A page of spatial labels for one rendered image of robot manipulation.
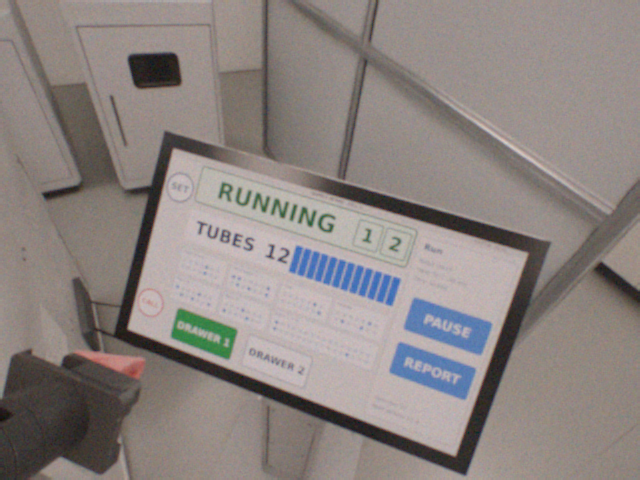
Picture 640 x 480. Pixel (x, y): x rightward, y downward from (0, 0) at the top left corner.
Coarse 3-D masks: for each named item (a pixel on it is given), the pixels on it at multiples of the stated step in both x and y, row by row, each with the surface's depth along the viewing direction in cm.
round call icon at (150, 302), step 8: (144, 288) 53; (152, 288) 53; (144, 296) 53; (152, 296) 53; (160, 296) 53; (136, 304) 54; (144, 304) 53; (152, 304) 53; (160, 304) 53; (136, 312) 54; (144, 312) 53; (152, 312) 53; (160, 312) 53
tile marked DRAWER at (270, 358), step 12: (252, 336) 51; (252, 348) 51; (264, 348) 50; (276, 348) 50; (288, 348) 50; (240, 360) 51; (252, 360) 51; (264, 360) 51; (276, 360) 50; (288, 360) 50; (300, 360) 50; (312, 360) 49; (264, 372) 51; (276, 372) 50; (288, 372) 50; (300, 372) 50; (300, 384) 50
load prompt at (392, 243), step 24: (216, 192) 51; (240, 192) 50; (264, 192) 49; (288, 192) 49; (240, 216) 50; (264, 216) 50; (288, 216) 49; (312, 216) 48; (336, 216) 48; (360, 216) 47; (336, 240) 48; (360, 240) 47; (384, 240) 47; (408, 240) 46
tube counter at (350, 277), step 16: (272, 240) 50; (288, 240) 49; (272, 256) 50; (288, 256) 49; (304, 256) 49; (320, 256) 49; (336, 256) 48; (288, 272) 49; (304, 272) 49; (320, 272) 49; (336, 272) 48; (352, 272) 48; (368, 272) 48; (384, 272) 47; (336, 288) 48; (352, 288) 48; (368, 288) 48; (384, 288) 47; (384, 304) 47
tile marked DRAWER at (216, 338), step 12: (180, 312) 52; (192, 312) 52; (180, 324) 52; (192, 324) 52; (204, 324) 52; (216, 324) 52; (180, 336) 53; (192, 336) 52; (204, 336) 52; (216, 336) 52; (228, 336) 51; (204, 348) 52; (216, 348) 52; (228, 348) 51; (228, 360) 51
